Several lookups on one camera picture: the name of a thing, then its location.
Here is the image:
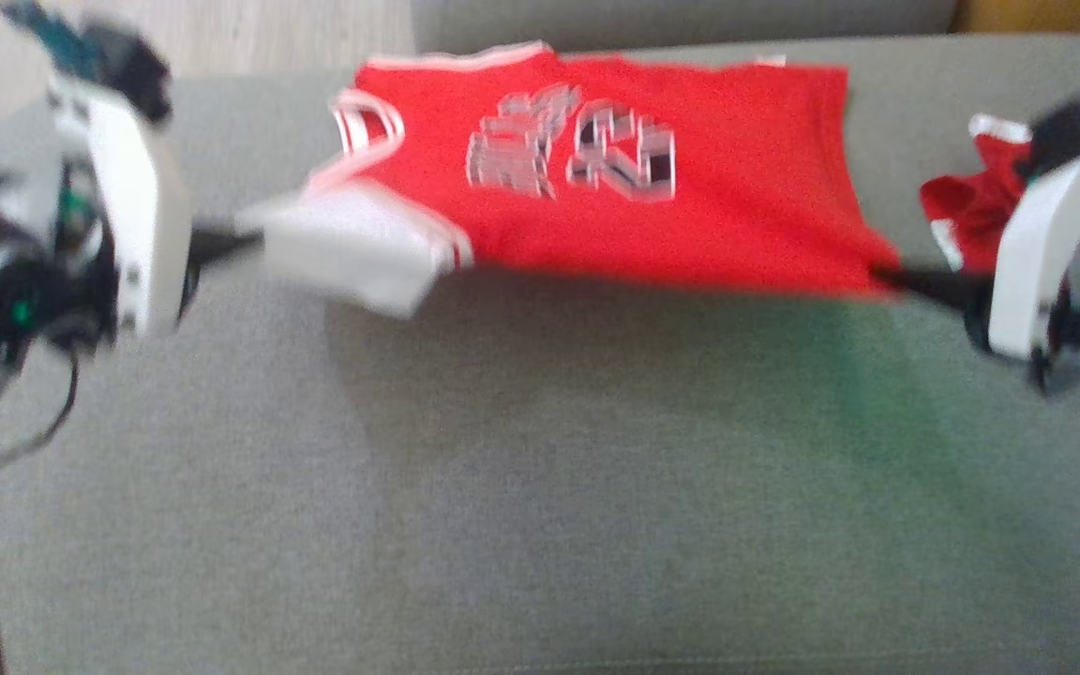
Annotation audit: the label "grey sofa seat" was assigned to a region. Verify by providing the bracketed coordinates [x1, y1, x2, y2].
[0, 36, 1080, 675]

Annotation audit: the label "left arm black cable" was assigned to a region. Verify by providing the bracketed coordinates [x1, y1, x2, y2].
[0, 342, 82, 675]

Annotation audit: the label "left teal cable connector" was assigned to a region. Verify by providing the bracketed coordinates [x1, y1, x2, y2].
[1, 0, 82, 71]

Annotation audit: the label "red and white jersey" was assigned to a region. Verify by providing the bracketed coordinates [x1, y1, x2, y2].
[240, 40, 902, 320]

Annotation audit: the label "grey sofa back cushion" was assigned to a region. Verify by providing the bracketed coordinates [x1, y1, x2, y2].
[409, 0, 961, 55]

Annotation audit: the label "red basketball shorts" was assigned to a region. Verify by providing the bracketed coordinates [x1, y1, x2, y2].
[920, 112, 1080, 275]

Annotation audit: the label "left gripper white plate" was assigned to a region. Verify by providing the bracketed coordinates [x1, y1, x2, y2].
[52, 75, 266, 338]

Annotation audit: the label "yellow cushion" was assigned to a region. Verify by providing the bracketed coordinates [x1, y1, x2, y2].
[951, 0, 1080, 40]

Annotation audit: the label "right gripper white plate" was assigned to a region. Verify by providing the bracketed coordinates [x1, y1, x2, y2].
[871, 150, 1080, 362]

